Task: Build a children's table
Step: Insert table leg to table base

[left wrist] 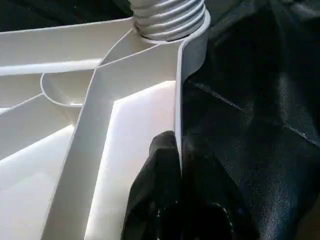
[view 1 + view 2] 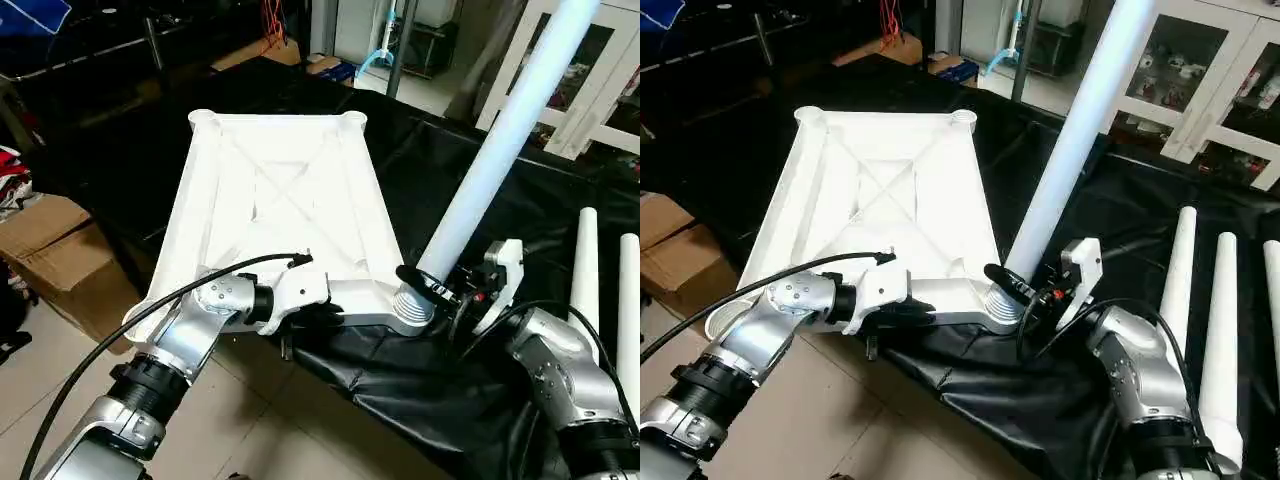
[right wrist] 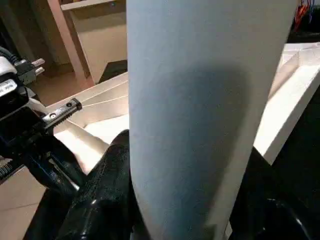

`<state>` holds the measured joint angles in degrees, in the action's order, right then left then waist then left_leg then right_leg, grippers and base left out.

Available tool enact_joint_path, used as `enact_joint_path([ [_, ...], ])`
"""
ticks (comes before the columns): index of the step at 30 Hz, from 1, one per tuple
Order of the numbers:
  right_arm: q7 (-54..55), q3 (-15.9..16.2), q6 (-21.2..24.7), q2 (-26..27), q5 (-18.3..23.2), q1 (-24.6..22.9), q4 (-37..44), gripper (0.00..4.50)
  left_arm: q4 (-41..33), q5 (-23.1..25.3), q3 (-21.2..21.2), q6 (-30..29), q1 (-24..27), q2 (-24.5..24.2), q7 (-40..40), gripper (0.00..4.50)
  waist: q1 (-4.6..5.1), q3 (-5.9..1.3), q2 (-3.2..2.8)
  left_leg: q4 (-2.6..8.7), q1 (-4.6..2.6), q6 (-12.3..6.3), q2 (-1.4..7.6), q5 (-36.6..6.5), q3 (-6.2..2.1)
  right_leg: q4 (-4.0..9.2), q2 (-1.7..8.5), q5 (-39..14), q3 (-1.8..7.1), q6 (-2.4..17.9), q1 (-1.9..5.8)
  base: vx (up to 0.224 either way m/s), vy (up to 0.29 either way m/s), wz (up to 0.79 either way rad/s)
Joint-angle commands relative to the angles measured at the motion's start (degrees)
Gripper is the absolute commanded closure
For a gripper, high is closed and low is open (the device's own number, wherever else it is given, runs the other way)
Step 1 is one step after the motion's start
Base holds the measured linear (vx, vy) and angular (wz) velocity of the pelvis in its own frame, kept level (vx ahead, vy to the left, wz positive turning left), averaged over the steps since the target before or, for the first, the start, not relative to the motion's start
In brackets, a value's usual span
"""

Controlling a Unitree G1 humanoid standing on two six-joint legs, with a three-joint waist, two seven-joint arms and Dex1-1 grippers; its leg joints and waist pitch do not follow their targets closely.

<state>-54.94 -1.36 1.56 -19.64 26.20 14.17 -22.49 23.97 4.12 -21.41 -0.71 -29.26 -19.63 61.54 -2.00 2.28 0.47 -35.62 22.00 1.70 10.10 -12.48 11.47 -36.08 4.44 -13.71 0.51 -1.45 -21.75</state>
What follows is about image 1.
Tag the white plastic table leg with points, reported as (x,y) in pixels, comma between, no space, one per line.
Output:
(170,20)

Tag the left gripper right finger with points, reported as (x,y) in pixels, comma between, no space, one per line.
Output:
(210,200)

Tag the white plastic table top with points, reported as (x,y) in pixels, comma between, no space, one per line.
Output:
(50,50)

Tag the black mat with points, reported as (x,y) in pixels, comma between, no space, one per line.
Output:
(260,100)

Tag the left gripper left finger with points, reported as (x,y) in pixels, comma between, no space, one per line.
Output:
(150,190)

